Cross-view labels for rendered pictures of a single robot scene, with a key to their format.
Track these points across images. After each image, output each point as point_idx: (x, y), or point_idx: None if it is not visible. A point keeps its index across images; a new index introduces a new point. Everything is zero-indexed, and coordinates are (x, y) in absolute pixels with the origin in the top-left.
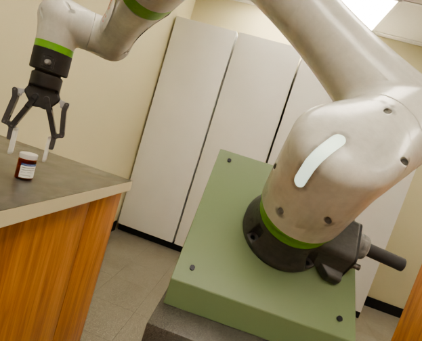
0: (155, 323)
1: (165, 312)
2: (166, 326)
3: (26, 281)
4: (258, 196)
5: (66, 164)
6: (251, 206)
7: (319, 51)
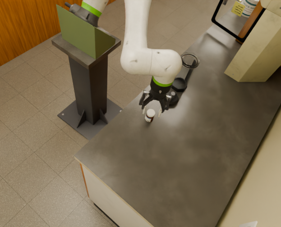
0: (119, 39)
1: (116, 41)
2: (117, 38)
3: None
4: (91, 21)
5: (123, 169)
6: (94, 22)
7: None
